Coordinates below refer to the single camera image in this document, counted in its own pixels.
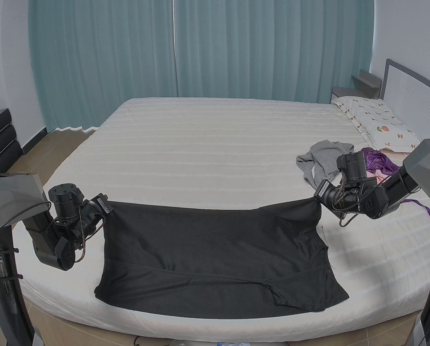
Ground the pink garment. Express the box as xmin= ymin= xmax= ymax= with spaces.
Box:
xmin=367 ymin=168 xmax=396 ymax=180

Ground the grey bedside table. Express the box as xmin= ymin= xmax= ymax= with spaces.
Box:
xmin=331 ymin=69 xmax=382 ymax=104

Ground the white printed pillow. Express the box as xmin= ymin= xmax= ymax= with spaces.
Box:
xmin=331 ymin=96 xmax=422 ymax=152

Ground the purple garment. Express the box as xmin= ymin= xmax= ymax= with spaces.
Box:
xmin=361 ymin=148 xmax=430 ymax=233

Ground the black chest of drawers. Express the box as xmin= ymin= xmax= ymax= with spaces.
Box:
xmin=0 ymin=108 xmax=24 ymax=174

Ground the black T-shirt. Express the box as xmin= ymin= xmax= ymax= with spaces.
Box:
xmin=94 ymin=197 xmax=351 ymax=318

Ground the bed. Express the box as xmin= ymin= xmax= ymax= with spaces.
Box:
xmin=11 ymin=58 xmax=430 ymax=340

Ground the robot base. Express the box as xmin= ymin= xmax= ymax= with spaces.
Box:
xmin=172 ymin=340 xmax=286 ymax=346

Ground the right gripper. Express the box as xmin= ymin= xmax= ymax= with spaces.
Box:
xmin=314 ymin=179 xmax=341 ymax=209

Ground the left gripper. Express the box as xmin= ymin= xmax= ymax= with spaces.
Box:
xmin=88 ymin=193 xmax=113 ymax=218

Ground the blue-green curtain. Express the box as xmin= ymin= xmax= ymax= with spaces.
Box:
xmin=27 ymin=0 xmax=177 ymax=130
xmin=172 ymin=0 xmax=376 ymax=104

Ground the grey garment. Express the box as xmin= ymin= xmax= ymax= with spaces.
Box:
xmin=296 ymin=140 xmax=355 ymax=189

